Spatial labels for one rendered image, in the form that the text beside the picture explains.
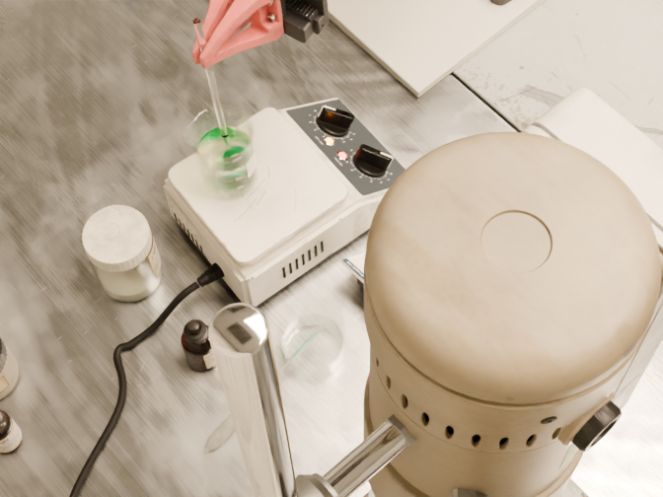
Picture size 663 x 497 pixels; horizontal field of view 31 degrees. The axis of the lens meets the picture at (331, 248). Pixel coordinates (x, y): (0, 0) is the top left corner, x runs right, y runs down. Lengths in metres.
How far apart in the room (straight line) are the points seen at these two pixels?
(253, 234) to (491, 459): 0.58
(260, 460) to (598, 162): 0.16
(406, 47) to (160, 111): 0.26
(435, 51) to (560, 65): 0.13
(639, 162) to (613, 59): 0.80
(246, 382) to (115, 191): 0.86
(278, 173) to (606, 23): 0.41
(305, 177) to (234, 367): 0.75
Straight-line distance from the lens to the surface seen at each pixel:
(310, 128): 1.09
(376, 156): 1.07
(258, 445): 0.34
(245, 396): 0.31
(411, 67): 1.20
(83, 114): 1.21
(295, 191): 1.03
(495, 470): 0.48
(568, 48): 1.24
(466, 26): 1.23
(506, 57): 1.22
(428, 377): 0.40
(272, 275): 1.03
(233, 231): 1.01
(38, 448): 1.06
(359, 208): 1.05
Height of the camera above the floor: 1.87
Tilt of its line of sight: 62 degrees down
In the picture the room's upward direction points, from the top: 3 degrees counter-clockwise
